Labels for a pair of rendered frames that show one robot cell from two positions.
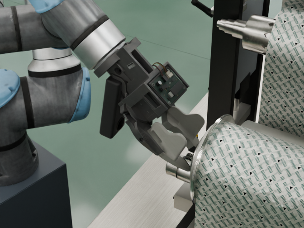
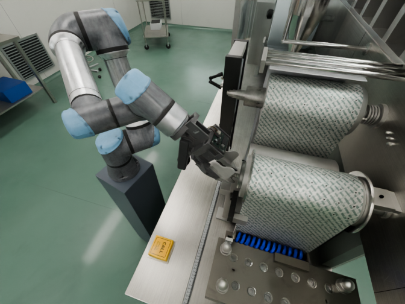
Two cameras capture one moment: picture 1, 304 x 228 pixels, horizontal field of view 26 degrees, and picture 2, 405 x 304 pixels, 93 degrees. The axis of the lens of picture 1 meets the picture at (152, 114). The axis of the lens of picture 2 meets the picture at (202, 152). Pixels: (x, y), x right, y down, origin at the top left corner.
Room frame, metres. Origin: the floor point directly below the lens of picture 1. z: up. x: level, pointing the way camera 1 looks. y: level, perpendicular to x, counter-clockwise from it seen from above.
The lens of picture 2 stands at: (0.51, 0.09, 1.67)
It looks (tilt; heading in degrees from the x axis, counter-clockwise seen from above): 48 degrees down; 347
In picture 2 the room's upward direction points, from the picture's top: straight up
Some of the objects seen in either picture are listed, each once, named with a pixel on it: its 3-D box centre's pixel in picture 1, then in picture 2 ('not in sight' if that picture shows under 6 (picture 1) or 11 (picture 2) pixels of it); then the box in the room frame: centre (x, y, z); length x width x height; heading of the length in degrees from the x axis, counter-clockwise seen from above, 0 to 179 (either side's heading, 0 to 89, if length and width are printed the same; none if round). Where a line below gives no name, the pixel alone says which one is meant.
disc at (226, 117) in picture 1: (213, 160); (248, 176); (0.76, -0.09, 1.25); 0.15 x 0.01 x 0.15; 150
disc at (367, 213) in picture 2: not in sight; (351, 201); (0.64, -0.31, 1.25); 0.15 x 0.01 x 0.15; 150
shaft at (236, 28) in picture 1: (233, 27); (235, 93); (1.02, -0.14, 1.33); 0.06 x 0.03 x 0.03; 60
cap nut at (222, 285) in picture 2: not in sight; (222, 285); (0.57, 0.02, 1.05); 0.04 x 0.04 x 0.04
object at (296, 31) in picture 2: not in sight; (284, 78); (1.33, -0.54, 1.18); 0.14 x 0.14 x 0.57
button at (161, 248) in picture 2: not in sight; (161, 248); (0.74, 0.19, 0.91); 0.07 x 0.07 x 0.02; 60
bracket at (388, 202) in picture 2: not in sight; (382, 198); (0.61, -0.35, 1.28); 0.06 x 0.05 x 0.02; 60
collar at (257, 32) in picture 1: (265, 35); (254, 96); (0.99, -0.20, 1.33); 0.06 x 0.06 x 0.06; 60
